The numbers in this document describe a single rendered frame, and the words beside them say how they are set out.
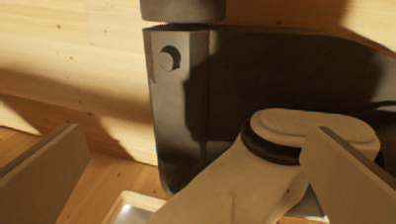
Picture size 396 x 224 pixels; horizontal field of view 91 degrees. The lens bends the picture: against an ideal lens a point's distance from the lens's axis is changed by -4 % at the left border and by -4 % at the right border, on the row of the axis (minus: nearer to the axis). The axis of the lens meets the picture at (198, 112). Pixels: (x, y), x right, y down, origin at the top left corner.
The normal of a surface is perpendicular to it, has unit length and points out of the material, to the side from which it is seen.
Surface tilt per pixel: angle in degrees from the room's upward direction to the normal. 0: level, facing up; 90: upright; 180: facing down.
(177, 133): 0
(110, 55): 0
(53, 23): 0
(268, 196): 90
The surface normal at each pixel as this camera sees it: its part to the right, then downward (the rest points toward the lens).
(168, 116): -0.21, 0.47
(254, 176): 0.00, -0.88
